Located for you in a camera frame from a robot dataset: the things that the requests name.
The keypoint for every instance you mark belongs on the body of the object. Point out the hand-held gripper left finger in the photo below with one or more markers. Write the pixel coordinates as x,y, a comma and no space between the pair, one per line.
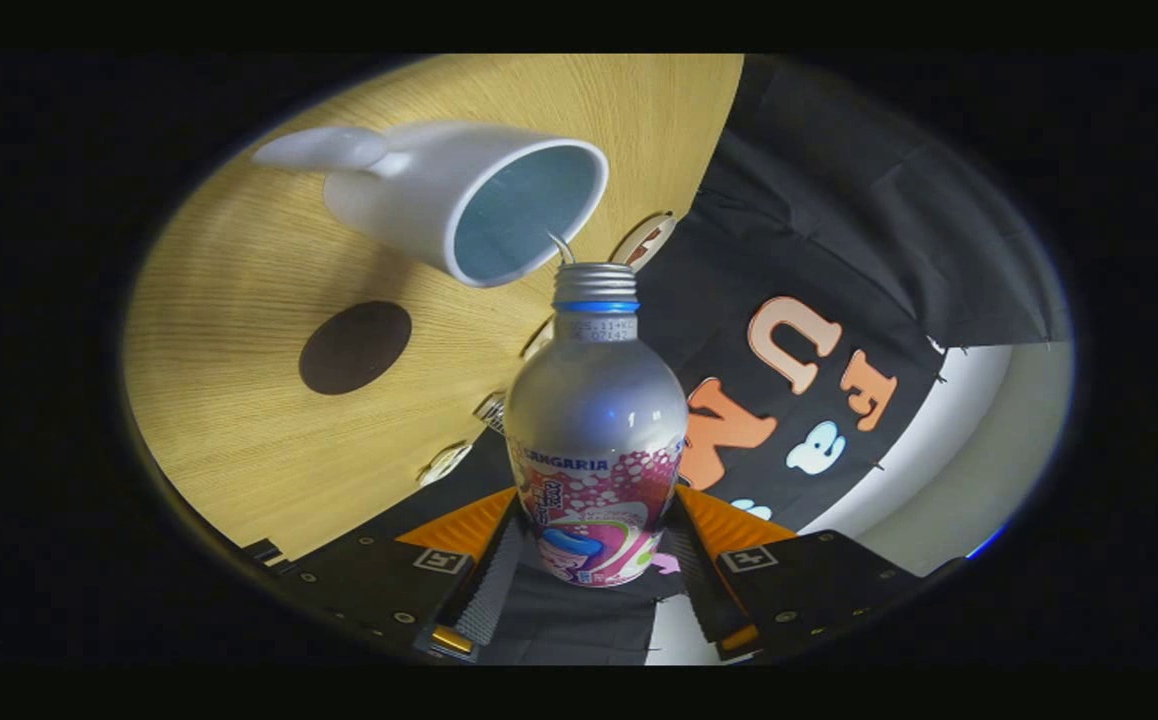
494,590

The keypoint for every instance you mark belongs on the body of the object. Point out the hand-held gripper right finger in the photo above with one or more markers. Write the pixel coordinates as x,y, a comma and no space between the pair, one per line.
699,590

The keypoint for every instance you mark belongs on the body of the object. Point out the silver juice bottle colourful label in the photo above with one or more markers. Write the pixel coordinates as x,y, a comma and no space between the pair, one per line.
594,410

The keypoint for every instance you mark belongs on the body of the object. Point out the dark round coaster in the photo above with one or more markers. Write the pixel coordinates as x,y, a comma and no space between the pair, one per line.
354,348

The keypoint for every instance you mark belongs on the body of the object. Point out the white cup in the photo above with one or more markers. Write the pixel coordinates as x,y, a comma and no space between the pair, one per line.
409,200

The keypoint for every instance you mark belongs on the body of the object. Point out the white divided tray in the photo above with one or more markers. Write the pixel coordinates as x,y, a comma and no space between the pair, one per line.
444,464

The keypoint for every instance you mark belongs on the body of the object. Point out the white toaster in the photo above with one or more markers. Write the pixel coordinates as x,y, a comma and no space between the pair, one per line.
537,338

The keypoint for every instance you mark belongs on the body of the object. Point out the white round plate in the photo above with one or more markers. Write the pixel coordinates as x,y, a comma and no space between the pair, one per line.
642,242

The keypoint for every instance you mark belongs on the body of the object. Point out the wooden table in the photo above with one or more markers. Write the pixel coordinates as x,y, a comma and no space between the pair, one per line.
239,300

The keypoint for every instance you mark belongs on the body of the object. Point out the black backdrop cloth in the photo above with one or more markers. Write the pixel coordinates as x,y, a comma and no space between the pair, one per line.
839,200

